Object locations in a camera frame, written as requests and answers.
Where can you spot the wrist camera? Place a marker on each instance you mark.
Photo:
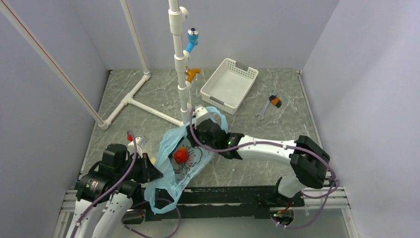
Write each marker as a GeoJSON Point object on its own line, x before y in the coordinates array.
{"type": "Point", "coordinates": [138, 143]}
{"type": "Point", "coordinates": [200, 114]}

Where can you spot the red fake fruit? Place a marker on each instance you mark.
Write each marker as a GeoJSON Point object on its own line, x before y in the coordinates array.
{"type": "Point", "coordinates": [181, 155]}

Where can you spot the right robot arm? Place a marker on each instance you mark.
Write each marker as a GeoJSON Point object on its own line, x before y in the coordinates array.
{"type": "Point", "coordinates": [306, 158]}

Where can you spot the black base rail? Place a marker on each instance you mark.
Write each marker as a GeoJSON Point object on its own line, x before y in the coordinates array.
{"type": "Point", "coordinates": [219, 202]}

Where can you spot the white plastic basket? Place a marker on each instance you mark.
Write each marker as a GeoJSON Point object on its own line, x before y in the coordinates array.
{"type": "Point", "coordinates": [228, 85]}

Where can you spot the orange black small tool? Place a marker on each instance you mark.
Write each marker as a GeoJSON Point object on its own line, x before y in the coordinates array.
{"type": "Point", "coordinates": [275, 101]}

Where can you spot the light blue plastic bag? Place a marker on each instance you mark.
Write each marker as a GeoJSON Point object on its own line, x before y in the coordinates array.
{"type": "Point", "coordinates": [176, 176]}

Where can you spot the white PVC pipe frame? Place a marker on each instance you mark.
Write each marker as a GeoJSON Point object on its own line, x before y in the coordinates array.
{"type": "Point", "coordinates": [115, 43]}

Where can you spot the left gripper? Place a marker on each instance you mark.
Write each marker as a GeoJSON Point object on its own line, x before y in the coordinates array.
{"type": "Point", "coordinates": [149, 172]}

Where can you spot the orange pipe fitting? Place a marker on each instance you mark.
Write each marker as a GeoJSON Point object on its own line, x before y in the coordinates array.
{"type": "Point", "coordinates": [191, 73]}

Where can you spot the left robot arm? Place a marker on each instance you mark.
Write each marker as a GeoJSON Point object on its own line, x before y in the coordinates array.
{"type": "Point", "coordinates": [109, 189]}

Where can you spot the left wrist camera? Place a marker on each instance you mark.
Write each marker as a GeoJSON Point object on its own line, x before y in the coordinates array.
{"type": "Point", "coordinates": [138, 143]}

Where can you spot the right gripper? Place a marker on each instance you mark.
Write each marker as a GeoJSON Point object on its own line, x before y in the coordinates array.
{"type": "Point", "coordinates": [188, 137]}

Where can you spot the silver wrench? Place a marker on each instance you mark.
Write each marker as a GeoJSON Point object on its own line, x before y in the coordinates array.
{"type": "Point", "coordinates": [261, 113]}

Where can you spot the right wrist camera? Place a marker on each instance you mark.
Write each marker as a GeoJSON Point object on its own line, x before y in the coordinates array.
{"type": "Point", "coordinates": [200, 114]}

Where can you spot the blue pipe fitting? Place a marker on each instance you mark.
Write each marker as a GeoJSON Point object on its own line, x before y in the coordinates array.
{"type": "Point", "coordinates": [192, 36]}

